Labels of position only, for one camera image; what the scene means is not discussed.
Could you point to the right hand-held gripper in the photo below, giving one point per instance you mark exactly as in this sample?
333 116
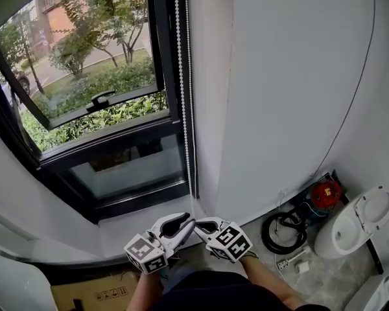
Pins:
231 243

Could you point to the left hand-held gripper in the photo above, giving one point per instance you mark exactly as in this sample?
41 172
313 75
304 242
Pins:
146 254

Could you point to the person's left forearm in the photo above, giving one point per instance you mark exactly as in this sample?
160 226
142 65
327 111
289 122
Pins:
144 290

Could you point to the person's right forearm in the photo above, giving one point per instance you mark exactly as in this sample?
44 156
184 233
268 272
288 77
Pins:
266 277

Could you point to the person's blue jeans leg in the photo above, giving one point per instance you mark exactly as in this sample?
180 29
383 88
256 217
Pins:
178 271

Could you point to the person's black shirt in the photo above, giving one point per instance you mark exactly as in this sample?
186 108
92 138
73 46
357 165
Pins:
220 293

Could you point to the white power strip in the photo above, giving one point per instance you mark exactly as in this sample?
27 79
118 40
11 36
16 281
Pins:
283 265

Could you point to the white plastic rod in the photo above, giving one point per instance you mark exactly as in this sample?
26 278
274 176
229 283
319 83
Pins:
298 254

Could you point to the white power adapter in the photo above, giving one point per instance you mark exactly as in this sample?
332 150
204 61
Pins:
302 267

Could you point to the closed brown cardboard box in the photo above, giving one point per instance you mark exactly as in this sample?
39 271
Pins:
84 295

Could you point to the white toilet with raised lid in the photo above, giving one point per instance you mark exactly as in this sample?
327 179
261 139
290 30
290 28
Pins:
330 241

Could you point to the red topped vacuum cleaner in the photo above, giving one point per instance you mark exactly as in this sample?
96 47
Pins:
325 191

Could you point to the black open window sash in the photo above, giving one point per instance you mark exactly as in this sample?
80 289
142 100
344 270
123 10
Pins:
133 96

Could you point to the white plastic basin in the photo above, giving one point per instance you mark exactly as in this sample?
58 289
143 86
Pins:
13 283

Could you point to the white toilet with open seat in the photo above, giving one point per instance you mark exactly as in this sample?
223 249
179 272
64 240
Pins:
376 293

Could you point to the white wall socket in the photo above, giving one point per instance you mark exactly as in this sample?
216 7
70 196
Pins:
281 194

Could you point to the black window frame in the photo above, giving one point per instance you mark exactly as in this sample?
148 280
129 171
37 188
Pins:
116 136

